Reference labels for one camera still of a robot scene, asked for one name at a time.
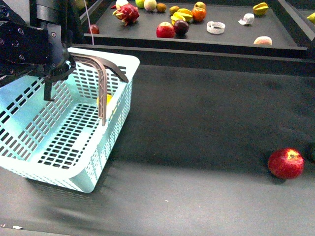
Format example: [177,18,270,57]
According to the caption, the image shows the green apple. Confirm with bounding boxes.
[135,0,145,9]

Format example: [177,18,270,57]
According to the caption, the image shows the beige round melon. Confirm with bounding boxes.
[144,0,157,12]

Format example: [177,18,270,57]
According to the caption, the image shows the dark purple plum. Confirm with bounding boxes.
[173,20,189,36]

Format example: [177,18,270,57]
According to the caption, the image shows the yellow-green fruit far right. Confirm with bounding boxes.
[307,12,315,24]

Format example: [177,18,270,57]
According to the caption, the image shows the pale peach front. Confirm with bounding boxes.
[253,36,273,46]

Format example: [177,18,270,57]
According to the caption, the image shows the brown kiwi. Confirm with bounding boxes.
[156,3,167,13]

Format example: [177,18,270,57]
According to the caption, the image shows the white foam net crumpled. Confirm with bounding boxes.
[238,13,255,26]

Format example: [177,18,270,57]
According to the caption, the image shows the yellow star fruit left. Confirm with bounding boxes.
[170,8,193,24]

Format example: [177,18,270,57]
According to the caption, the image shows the yellow star fruit right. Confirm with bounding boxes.
[252,2,269,16]

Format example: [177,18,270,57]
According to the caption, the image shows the small dark red fruit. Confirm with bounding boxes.
[88,24,100,34]

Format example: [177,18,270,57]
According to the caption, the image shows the red apple on shelf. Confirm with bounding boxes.
[156,22,175,38]

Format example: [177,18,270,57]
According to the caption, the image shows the yellow star fruit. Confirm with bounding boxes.
[170,8,193,24]
[252,2,269,16]

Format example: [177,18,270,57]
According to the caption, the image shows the red-yellow apple back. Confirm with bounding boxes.
[194,1,206,10]

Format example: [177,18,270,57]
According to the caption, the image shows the red apple near front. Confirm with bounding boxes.
[267,147,305,179]

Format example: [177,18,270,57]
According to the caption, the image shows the light blue plastic basket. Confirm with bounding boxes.
[0,48,140,193]

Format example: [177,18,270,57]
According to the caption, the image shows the white cable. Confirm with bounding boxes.
[83,0,95,46]

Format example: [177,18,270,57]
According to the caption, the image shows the orange persimmon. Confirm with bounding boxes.
[191,7,207,22]

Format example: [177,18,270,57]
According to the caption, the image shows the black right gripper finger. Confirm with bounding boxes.
[43,77,54,101]

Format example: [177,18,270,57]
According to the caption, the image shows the white red fruit back left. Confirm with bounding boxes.
[111,0,129,9]

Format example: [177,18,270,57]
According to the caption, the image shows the yellow mango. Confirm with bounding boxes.
[96,93,113,108]

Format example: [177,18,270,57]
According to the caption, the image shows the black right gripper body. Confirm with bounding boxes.
[0,21,76,81]

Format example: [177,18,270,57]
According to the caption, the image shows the pink dragon fruit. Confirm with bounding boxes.
[113,3,140,26]

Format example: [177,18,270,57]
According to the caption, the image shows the white foam net ring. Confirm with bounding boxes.
[206,21,226,35]

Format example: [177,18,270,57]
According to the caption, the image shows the small yellow-brown fruit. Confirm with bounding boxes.
[169,5,180,16]

